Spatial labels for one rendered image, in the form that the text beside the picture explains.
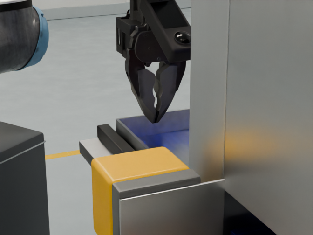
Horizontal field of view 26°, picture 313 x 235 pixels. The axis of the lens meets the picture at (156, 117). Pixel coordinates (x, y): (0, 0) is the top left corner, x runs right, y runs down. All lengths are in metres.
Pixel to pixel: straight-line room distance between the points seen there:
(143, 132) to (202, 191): 0.48
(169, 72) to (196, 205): 0.46
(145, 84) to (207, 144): 0.42
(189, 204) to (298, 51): 0.17
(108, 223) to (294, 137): 0.18
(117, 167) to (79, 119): 3.05
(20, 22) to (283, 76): 0.87
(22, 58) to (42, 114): 2.43
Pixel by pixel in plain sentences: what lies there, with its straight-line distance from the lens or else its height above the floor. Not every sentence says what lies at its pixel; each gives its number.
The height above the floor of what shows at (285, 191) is 1.05.
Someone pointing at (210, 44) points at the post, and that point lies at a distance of 0.55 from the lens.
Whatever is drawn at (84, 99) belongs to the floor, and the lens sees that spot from 3.93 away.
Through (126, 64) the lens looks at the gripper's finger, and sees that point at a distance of 0.97.
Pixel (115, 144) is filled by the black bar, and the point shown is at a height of 0.90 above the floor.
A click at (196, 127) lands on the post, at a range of 0.59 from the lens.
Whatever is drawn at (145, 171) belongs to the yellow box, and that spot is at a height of 1.03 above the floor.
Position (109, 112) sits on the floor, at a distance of 3.71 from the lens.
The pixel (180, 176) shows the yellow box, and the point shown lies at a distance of 0.55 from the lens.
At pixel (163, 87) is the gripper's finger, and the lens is 0.99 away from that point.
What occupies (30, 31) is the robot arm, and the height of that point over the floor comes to 0.98.
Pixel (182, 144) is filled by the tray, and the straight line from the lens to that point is 1.00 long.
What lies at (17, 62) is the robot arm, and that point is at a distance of 1.29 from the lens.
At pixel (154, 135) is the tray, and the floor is 0.88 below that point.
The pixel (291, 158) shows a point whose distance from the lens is 0.47.
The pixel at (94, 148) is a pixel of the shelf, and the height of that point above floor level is 0.88.
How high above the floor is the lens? 1.27
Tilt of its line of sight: 20 degrees down
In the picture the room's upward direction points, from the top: straight up
